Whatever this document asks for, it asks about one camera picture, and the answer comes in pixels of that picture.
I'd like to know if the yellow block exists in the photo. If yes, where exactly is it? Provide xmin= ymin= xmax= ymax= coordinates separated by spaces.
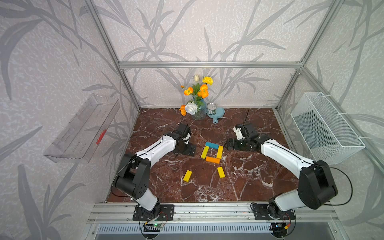
xmin=217 ymin=167 xmax=226 ymax=179
xmin=183 ymin=170 xmax=192 ymax=183
xmin=217 ymin=146 xmax=224 ymax=160
xmin=201 ymin=146 xmax=209 ymax=160

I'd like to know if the teal long block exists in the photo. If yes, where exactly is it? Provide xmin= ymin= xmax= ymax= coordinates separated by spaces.
xmin=206 ymin=142 xmax=219 ymax=150

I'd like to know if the orange block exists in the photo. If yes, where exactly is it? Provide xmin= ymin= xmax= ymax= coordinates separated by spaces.
xmin=205 ymin=157 xmax=221 ymax=164

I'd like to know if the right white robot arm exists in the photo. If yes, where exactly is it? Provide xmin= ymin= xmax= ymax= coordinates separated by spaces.
xmin=225 ymin=123 xmax=338 ymax=220

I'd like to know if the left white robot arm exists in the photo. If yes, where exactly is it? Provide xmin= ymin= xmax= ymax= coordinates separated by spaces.
xmin=112 ymin=123 xmax=196 ymax=217

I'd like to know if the light blue dish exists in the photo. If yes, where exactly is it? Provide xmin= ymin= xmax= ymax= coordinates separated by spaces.
xmin=207 ymin=108 xmax=225 ymax=124

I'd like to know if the metal tin can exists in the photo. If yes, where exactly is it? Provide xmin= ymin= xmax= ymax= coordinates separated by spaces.
xmin=207 ymin=103 xmax=217 ymax=115

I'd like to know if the flower bouquet in vase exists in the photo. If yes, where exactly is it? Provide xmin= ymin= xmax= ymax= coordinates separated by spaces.
xmin=179 ymin=75 xmax=214 ymax=120

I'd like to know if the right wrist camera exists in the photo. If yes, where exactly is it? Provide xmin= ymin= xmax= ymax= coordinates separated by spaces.
xmin=233 ymin=127 xmax=243 ymax=140

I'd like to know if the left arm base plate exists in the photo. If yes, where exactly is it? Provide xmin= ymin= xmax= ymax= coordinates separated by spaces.
xmin=133 ymin=204 xmax=175 ymax=222

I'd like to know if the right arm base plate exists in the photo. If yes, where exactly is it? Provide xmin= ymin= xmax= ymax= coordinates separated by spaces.
xmin=250 ymin=202 xmax=296 ymax=221

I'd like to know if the white wire wall basket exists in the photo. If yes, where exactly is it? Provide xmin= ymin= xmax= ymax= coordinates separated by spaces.
xmin=291 ymin=92 xmax=366 ymax=165

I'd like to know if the aluminium front rail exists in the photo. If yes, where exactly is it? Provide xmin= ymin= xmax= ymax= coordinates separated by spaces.
xmin=87 ymin=202 xmax=340 ymax=224

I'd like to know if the clear plastic wall tray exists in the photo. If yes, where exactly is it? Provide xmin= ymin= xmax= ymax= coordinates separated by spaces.
xmin=44 ymin=94 xmax=121 ymax=164

